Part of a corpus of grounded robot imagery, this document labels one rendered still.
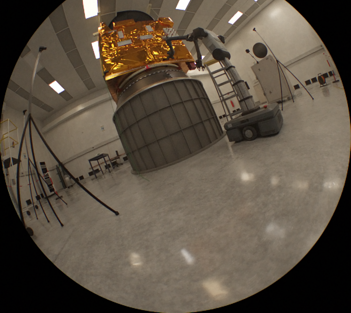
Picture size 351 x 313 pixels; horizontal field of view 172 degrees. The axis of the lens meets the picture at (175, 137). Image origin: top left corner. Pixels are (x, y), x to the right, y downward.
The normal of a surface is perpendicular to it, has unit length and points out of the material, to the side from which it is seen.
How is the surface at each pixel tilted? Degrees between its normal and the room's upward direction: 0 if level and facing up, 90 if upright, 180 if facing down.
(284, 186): 0
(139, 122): 90
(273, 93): 90
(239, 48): 90
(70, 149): 90
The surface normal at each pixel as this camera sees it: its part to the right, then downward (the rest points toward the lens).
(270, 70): -0.87, 0.37
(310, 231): -0.39, -0.92
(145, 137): -0.29, 0.15
